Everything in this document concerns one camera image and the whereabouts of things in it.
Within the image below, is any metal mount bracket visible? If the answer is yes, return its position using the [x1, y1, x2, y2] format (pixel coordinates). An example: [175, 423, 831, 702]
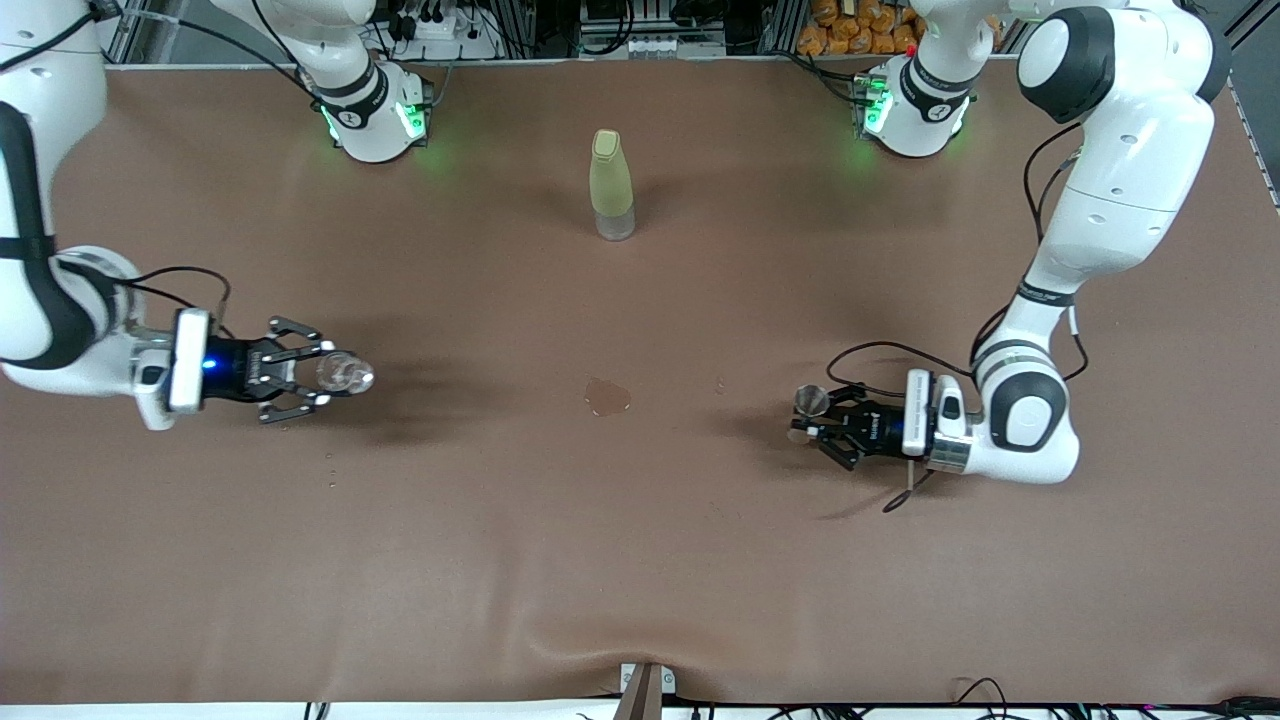
[615, 662, 677, 720]

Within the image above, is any steel double jigger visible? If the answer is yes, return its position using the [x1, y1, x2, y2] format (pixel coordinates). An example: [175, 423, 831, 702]
[788, 385, 831, 442]

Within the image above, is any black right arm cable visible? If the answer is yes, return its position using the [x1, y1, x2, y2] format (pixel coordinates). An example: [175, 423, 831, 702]
[0, 0, 331, 341]

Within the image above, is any orange snack packet pile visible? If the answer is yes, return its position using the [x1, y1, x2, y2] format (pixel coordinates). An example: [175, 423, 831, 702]
[797, 0, 926, 56]

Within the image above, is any brown table cover sheet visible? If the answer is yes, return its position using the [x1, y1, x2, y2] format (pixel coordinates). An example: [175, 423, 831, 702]
[0, 55, 1280, 706]

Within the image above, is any yellow-green bottle shaker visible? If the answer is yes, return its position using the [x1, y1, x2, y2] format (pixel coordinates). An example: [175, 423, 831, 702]
[589, 129, 637, 242]

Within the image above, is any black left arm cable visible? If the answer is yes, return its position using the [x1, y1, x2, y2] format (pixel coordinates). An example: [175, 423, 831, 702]
[828, 120, 1091, 514]

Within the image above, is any aluminium frame post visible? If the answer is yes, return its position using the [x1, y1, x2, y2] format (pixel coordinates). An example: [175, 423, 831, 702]
[1228, 0, 1280, 61]
[100, 0, 161, 66]

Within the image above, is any black looped floor cable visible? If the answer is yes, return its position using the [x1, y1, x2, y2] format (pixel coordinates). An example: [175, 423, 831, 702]
[950, 677, 1011, 720]

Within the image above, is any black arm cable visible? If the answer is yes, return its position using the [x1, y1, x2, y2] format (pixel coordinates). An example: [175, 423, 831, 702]
[828, 120, 1091, 514]
[0, 0, 331, 341]

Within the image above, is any small clear glass cup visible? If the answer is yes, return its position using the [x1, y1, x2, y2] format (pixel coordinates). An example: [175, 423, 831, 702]
[316, 350, 375, 396]

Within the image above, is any white power strip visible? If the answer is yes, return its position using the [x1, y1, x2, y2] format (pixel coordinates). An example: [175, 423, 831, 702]
[395, 0, 501, 61]

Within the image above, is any black base cable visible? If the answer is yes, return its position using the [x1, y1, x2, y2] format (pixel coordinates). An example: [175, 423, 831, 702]
[785, 48, 866, 106]

